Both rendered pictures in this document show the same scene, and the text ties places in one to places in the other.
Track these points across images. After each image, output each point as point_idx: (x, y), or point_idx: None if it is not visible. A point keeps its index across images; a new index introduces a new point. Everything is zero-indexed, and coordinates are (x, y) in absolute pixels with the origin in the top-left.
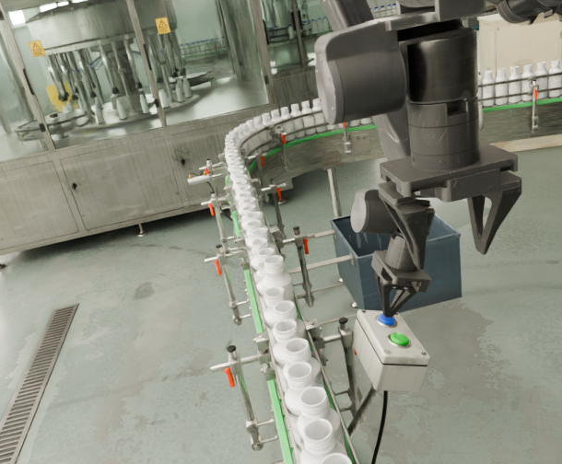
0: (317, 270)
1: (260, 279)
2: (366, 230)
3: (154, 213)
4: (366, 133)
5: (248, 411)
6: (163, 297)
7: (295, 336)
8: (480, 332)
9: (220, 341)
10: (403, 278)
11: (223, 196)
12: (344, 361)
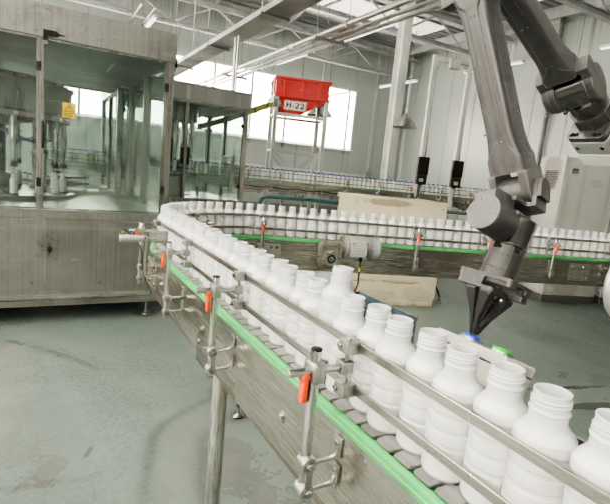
0: (191, 380)
1: (307, 296)
2: (494, 226)
3: None
4: (279, 244)
5: (309, 441)
6: None
7: (412, 331)
8: None
9: (77, 447)
10: (516, 283)
11: (85, 295)
12: (231, 472)
